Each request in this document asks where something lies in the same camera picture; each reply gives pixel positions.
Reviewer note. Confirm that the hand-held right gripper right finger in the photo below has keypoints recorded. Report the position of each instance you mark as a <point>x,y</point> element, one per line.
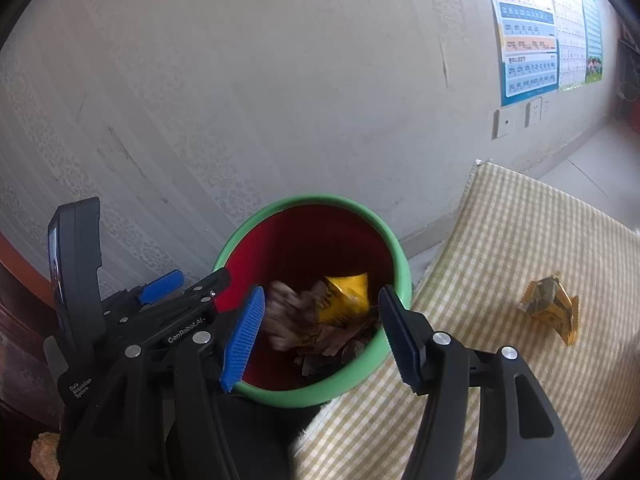
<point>400,345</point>

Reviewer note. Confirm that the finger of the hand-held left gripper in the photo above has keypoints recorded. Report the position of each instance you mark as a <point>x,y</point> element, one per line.
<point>160,280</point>
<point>200,305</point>

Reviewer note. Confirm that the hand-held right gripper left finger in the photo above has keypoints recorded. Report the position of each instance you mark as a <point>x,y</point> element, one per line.
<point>245,340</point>

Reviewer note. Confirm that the paper ball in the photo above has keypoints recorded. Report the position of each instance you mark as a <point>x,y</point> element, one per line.
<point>285,320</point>

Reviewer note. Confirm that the brown yellow snack wrapper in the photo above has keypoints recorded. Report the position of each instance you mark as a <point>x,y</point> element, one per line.
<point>340,345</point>

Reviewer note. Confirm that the green and red bin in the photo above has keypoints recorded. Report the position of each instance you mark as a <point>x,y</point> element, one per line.
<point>300,240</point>

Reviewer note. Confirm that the person's left forearm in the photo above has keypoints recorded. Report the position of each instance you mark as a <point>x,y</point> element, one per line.
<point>44,452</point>

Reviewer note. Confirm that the dark wooden furniture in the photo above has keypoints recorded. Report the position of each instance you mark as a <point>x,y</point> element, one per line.
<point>15,310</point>

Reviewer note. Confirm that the gold snack wrapper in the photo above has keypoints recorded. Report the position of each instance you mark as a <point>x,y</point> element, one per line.
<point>550,305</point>

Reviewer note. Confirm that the white wall plate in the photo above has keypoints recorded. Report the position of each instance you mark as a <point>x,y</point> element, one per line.
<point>506,122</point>

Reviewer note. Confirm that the white wall socket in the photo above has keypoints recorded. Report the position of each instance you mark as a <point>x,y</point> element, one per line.
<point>547,106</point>
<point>534,113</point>

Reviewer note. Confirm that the blue letter wall poster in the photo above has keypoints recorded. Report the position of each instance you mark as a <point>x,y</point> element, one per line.
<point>525,25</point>

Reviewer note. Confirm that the white chart wall poster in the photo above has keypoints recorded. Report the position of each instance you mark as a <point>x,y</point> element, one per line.
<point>567,25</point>

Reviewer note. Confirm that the green chart wall poster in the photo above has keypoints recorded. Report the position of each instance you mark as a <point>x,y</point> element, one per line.
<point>592,25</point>

